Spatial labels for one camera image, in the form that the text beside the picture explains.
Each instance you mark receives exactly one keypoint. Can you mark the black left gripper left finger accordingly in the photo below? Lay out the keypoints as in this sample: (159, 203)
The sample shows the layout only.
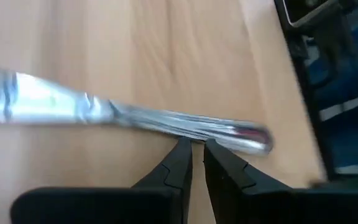
(104, 207)

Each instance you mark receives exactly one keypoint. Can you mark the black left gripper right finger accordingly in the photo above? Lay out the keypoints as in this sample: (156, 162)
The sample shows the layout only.
(291, 208)

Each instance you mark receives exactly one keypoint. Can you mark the silver knife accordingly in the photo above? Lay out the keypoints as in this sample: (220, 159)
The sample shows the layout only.
(57, 102)

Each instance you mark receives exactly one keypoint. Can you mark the black table frame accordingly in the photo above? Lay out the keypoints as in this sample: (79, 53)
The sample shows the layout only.
(309, 93)

